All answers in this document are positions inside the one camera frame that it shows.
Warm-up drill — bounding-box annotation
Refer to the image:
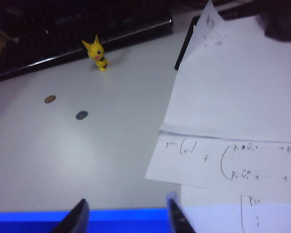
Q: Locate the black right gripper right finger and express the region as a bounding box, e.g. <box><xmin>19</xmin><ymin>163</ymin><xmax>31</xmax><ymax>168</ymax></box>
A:
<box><xmin>166</xmin><ymin>191</ymin><xmax>197</xmax><ymax>233</ymax></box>

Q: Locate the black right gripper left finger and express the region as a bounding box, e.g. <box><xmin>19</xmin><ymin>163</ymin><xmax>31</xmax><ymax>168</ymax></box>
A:
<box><xmin>50</xmin><ymin>198</ymin><xmax>90</xmax><ymax>233</ymax></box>

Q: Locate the yellow Pikachu doll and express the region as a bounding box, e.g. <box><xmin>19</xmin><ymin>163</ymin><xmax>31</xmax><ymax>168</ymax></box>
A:
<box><xmin>81</xmin><ymin>33</ymin><xmax>110</xmax><ymax>72</ymax></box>

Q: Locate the silver coin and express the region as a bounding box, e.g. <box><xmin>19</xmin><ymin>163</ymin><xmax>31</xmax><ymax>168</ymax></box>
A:
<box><xmin>75</xmin><ymin>110</ymin><xmax>89</xmax><ymax>120</ymax></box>

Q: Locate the white paper sheet with line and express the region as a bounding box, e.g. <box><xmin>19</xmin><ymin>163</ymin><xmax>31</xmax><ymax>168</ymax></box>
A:
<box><xmin>180</xmin><ymin>185</ymin><xmax>291</xmax><ymax>233</ymax></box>

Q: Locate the white paper sheet with equations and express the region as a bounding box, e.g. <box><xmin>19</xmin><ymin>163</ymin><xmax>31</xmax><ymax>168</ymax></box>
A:
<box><xmin>145</xmin><ymin>130</ymin><xmax>291</xmax><ymax>206</ymax></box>

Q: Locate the curled white paper sheet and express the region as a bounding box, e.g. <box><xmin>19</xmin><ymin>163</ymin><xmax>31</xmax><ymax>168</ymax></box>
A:
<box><xmin>159</xmin><ymin>0</ymin><xmax>291</xmax><ymax>144</ymax></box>

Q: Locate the black mechanical keyboard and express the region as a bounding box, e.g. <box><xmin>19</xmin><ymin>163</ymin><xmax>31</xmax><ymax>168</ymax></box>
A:
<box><xmin>0</xmin><ymin>9</ymin><xmax>174</xmax><ymax>83</ymax></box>

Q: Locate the black round stand base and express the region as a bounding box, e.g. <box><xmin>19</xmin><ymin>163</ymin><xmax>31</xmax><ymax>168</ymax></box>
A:
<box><xmin>258</xmin><ymin>0</ymin><xmax>291</xmax><ymax>44</ymax></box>

